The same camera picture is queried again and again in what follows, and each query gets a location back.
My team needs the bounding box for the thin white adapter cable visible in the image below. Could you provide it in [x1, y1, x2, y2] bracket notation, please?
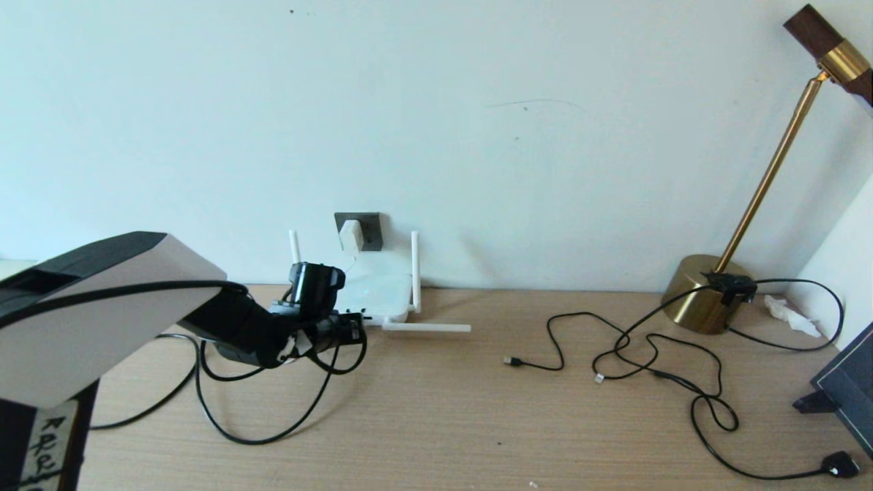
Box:
[283, 251, 361, 363]

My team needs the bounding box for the black ethernet cable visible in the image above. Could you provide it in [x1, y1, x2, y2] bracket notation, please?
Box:
[89, 312, 374, 446]

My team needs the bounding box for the white router with antennas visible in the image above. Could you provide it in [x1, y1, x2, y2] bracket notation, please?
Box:
[289, 230, 472, 333]

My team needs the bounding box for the brass desk lamp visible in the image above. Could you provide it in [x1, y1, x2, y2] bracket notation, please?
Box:
[660, 3, 873, 336]

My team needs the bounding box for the crumpled white tissue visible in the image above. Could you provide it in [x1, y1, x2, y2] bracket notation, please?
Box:
[764, 295, 823, 339]

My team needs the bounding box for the black plastic clip stand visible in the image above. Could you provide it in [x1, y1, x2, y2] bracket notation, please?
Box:
[793, 391, 838, 415]

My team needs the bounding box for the dark teal printed box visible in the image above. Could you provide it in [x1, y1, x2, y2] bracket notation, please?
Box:
[810, 322, 873, 459]

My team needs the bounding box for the grey wall socket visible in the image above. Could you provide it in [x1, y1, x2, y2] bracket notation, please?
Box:
[334, 212, 383, 252]

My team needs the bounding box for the black cable with silver connector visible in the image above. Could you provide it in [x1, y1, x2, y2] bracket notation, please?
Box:
[592, 333, 724, 400]

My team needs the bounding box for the black inline lamp switch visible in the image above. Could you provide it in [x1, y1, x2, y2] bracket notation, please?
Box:
[706, 273, 758, 306]

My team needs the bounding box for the black lamp base cord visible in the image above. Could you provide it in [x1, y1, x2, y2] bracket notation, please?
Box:
[726, 278, 845, 353]

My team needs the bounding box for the black lamp cable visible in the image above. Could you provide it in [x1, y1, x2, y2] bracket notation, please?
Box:
[592, 286, 861, 481]

